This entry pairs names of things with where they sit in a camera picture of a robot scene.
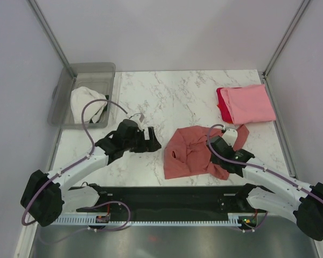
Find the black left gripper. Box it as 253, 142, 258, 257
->
123, 127, 160, 153

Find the salmon red t-shirt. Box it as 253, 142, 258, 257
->
163, 124, 250, 181

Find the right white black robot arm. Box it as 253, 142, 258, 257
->
207, 137, 323, 241

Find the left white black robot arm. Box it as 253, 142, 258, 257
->
20, 119, 161, 227

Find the magenta red folded t-shirt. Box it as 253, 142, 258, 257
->
216, 88, 233, 124

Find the light pink folded t-shirt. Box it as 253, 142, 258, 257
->
221, 84, 276, 125

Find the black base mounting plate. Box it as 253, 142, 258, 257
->
77, 184, 265, 219

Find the white crumpled t-shirt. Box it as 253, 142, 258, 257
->
70, 86, 108, 125

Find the grey transparent plastic bin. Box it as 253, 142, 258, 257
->
47, 62, 116, 129

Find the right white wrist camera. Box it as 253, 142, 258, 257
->
221, 127, 238, 147

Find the white slotted cable duct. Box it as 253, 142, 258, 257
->
52, 213, 241, 227

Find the left aluminium frame post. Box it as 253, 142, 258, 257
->
27, 0, 76, 78

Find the aluminium frame post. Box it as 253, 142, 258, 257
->
261, 0, 313, 78
27, 0, 76, 78

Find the right aluminium frame post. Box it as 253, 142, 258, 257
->
261, 0, 313, 78

